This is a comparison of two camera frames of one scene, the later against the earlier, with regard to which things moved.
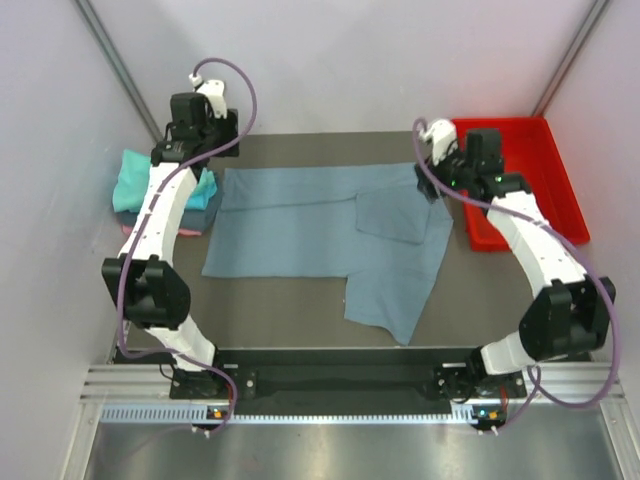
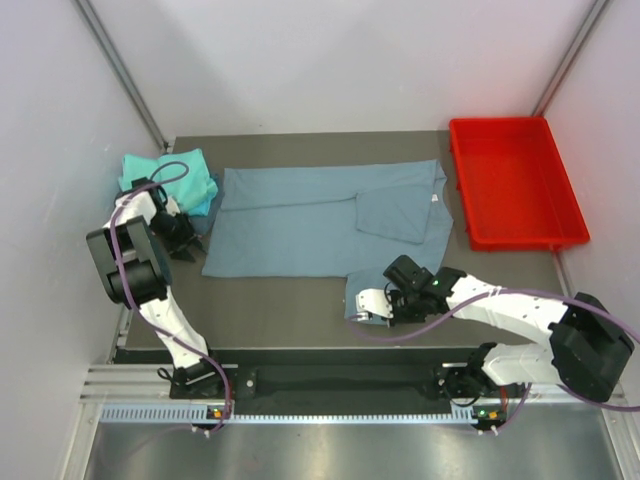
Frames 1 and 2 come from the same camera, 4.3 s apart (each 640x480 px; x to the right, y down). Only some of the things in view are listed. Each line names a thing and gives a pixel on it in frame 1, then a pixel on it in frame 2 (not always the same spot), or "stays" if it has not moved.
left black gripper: x=227 y=126 to x=187 y=234
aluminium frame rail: x=151 y=382 stays
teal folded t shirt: x=131 y=180 stays
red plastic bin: x=530 y=151 stays
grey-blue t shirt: x=368 y=222 stays
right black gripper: x=424 y=184 to x=398 y=317
